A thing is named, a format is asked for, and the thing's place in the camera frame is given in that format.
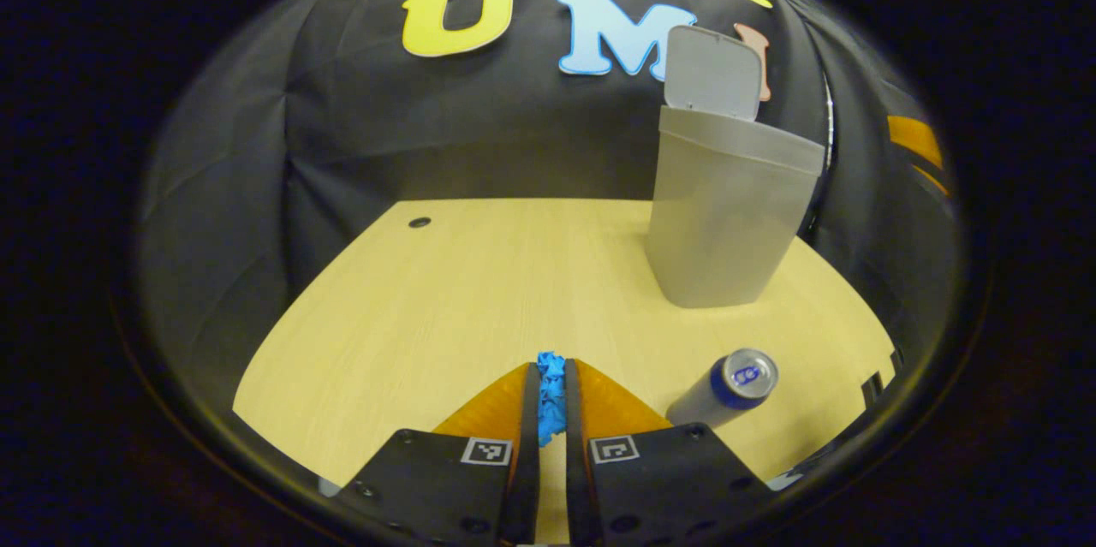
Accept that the grey desktop garbage bin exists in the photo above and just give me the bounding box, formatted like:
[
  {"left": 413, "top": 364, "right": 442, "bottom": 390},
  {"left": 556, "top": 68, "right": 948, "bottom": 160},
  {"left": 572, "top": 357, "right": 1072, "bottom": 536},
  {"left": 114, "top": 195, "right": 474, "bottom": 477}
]
[{"left": 646, "top": 25, "right": 827, "bottom": 310}]

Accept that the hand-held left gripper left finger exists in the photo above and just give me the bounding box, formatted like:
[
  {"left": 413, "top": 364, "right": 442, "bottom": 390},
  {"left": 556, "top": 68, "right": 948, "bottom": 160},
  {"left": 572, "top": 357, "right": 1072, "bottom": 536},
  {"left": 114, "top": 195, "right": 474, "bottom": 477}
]
[{"left": 330, "top": 362, "right": 543, "bottom": 547}]

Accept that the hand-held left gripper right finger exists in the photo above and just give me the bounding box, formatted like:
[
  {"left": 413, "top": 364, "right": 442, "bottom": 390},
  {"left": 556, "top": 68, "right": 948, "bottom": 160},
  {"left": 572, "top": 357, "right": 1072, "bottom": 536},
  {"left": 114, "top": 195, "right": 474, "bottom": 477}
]
[{"left": 565, "top": 359, "right": 776, "bottom": 547}]

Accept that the blue silver pop can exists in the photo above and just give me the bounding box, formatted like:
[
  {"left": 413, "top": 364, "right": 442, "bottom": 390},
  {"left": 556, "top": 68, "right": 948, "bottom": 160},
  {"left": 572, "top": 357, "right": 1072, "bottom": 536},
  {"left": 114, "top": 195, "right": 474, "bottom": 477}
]
[{"left": 666, "top": 348, "right": 780, "bottom": 430}]

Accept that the blue paper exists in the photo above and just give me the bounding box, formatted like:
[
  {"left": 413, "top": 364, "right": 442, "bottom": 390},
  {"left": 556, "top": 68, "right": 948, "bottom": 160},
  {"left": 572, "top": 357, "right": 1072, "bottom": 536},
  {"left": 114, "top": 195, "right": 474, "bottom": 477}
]
[{"left": 536, "top": 350, "right": 568, "bottom": 448}]

